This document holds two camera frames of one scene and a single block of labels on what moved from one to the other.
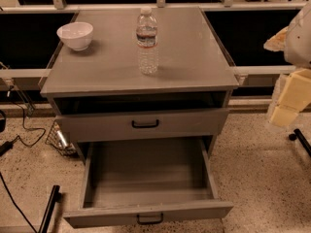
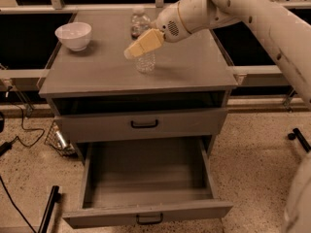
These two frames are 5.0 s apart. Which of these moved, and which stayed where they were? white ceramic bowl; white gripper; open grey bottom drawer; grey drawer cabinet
Moved: white gripper
Stayed: open grey bottom drawer; white ceramic bowl; grey drawer cabinet
